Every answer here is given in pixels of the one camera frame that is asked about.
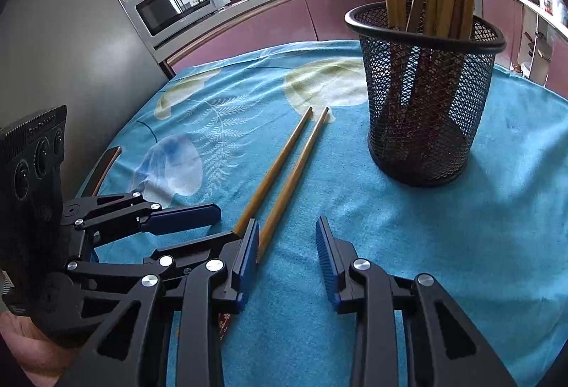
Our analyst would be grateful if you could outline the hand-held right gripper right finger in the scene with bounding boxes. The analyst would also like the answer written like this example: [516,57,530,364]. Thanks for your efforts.
[315,216,518,387]

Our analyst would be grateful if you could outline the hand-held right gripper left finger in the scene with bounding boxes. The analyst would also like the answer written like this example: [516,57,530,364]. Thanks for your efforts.
[53,219,261,387]

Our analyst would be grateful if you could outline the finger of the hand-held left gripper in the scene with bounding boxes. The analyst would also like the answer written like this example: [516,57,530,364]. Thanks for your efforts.
[61,191,222,237]
[64,232,244,282]

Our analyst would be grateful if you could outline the pair of wooden chopsticks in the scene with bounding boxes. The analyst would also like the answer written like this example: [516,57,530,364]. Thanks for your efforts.
[217,106,331,342]

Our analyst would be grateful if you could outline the brown wooden chopstick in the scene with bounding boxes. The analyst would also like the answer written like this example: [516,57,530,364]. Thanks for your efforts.
[231,105,314,237]

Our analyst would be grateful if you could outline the black mesh utensil holder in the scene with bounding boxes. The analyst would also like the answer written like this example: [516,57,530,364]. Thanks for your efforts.
[345,1,507,188]

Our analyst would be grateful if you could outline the person's left hand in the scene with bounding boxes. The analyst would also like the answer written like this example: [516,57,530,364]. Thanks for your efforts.
[0,313,84,386]

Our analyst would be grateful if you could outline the blue floral tablecloth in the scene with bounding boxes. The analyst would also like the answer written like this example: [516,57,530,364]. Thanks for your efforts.
[75,40,568,387]

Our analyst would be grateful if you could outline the grey refrigerator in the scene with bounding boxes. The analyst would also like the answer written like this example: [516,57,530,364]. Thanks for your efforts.
[0,0,175,195]

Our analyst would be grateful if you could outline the silver microwave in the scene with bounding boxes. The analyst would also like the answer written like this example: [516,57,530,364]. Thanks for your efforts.
[134,0,228,51]

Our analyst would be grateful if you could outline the pink lower cabinets by window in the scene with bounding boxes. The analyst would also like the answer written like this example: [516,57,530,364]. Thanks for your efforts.
[170,0,388,74]

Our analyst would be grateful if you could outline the pink lower cabinets by stove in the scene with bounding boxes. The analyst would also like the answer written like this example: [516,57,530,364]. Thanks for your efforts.
[481,0,568,96]

